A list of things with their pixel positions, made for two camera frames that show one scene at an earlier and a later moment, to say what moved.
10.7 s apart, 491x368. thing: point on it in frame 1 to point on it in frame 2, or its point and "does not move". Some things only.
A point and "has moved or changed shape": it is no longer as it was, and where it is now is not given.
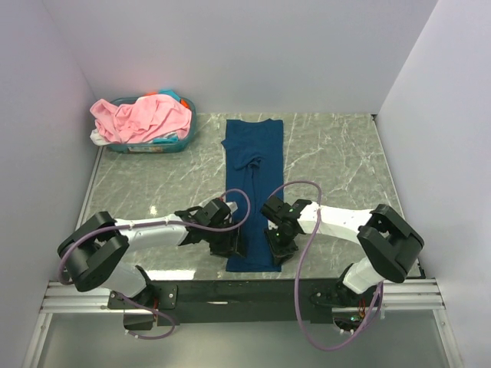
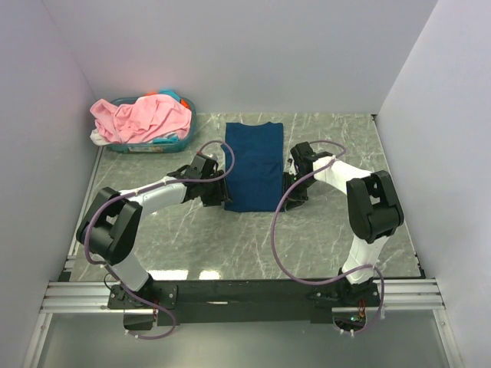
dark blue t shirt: [255, 167] has moved or changed shape
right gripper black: [280, 254] to [295, 199]
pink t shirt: [143, 119] does not move
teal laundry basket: [163, 145] does not move
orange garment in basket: [182, 101] does not move
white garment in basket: [97, 139] does not move
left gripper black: [231, 245] to [220, 195]
